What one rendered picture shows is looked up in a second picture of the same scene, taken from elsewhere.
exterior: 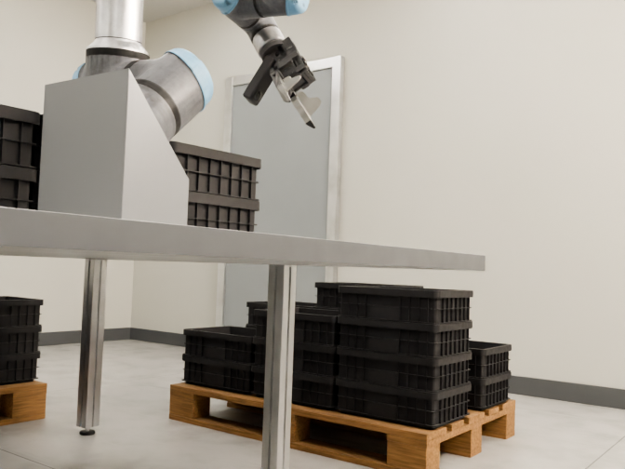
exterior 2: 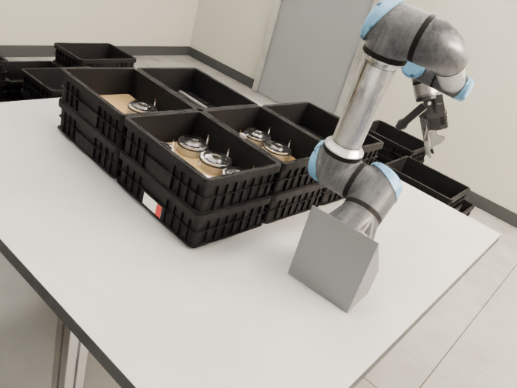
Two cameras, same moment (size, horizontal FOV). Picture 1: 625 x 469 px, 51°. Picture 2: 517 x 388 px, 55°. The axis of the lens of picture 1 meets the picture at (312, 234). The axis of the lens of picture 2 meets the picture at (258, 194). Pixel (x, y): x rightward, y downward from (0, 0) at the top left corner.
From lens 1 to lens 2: 110 cm
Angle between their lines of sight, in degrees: 31
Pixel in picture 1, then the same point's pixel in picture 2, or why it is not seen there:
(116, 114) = (361, 260)
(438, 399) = not seen: hidden behind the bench
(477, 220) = (481, 71)
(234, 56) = not seen: outside the picture
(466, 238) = not seen: hidden behind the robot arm
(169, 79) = (382, 205)
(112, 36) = (348, 148)
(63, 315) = (145, 35)
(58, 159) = (311, 252)
